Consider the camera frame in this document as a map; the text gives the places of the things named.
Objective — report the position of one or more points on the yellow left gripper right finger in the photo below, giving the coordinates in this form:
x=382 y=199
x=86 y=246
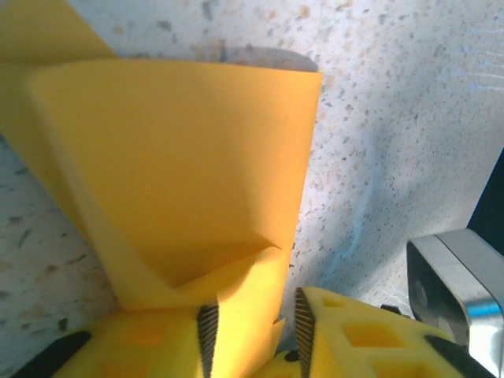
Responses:
x=354 y=346

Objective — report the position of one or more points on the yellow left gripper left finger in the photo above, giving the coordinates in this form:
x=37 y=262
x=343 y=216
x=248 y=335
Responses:
x=138 y=346

